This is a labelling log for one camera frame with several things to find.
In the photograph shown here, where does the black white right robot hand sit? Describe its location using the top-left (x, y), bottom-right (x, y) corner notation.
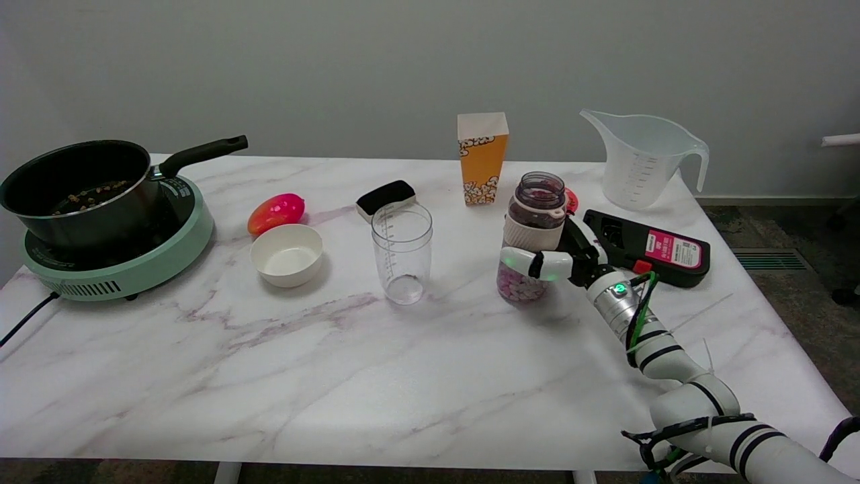
top-left (499, 214), bottom-right (616, 290)

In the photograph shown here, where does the clear bottle with pills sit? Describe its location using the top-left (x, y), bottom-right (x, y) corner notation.
top-left (497, 171), bottom-right (568, 303)

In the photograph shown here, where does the black device with red label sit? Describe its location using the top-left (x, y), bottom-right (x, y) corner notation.
top-left (582, 209), bottom-right (711, 288)

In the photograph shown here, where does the translucent plastic measuring jug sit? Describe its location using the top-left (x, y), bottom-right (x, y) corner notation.
top-left (580, 109), bottom-right (710, 210)

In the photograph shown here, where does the yellow popcorn box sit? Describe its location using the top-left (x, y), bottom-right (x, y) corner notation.
top-left (457, 112), bottom-right (509, 206)

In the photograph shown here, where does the clear measuring cup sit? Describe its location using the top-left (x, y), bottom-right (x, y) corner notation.
top-left (371, 202), bottom-right (433, 306)

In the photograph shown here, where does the black white sponge eraser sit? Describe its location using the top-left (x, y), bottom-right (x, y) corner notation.
top-left (355, 179), bottom-right (417, 223)

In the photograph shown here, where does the small white bowl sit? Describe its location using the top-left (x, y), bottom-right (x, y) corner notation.
top-left (249, 224), bottom-right (324, 288)

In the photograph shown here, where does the red orange toy mango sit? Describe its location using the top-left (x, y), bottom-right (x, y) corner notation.
top-left (247, 193), bottom-right (306, 237)

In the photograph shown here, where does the mint green induction cooker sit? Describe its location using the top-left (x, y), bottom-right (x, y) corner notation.
top-left (19, 175), bottom-right (215, 302)

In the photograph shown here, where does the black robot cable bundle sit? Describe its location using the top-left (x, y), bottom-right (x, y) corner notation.
top-left (621, 414), bottom-right (756, 484)

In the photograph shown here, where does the black saucepan with handle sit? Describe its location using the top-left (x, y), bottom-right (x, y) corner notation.
top-left (0, 135), bottom-right (249, 251)

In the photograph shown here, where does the black power cord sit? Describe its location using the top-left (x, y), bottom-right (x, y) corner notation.
top-left (0, 291), bottom-right (60, 348)

